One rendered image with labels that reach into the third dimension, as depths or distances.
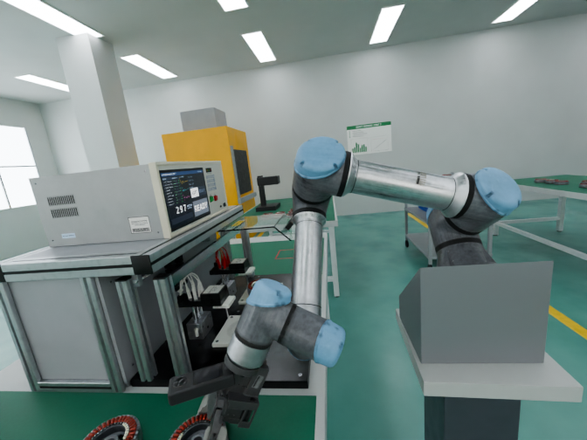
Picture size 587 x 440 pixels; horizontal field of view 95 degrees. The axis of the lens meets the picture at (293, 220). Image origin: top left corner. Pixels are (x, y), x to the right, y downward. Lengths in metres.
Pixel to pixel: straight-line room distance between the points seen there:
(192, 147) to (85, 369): 4.05
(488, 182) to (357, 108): 5.50
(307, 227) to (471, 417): 0.66
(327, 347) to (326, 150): 0.42
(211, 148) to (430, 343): 4.20
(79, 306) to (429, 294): 0.86
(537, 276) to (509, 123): 6.31
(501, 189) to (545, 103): 6.63
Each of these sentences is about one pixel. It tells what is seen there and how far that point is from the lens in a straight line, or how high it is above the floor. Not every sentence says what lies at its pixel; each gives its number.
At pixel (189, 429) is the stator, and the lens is 0.71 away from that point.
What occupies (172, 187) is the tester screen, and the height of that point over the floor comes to 1.25.
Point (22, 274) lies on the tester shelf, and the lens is 0.93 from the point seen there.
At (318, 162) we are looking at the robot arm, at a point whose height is 1.27.
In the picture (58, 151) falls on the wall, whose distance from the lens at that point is 8.94.
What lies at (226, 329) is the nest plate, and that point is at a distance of 0.96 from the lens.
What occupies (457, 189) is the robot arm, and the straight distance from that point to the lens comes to 0.75.
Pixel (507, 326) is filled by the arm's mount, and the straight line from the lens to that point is 0.85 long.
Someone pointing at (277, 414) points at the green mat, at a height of 0.75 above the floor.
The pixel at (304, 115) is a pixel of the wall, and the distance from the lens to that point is 6.15.
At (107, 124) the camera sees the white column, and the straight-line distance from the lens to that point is 4.89.
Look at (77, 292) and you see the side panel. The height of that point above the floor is 1.03.
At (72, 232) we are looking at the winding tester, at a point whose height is 1.15.
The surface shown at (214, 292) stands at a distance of 0.88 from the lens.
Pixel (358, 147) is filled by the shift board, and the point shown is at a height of 1.44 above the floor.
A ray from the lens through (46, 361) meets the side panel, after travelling 1.05.
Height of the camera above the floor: 1.28
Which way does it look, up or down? 12 degrees down
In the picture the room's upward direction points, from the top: 6 degrees counter-clockwise
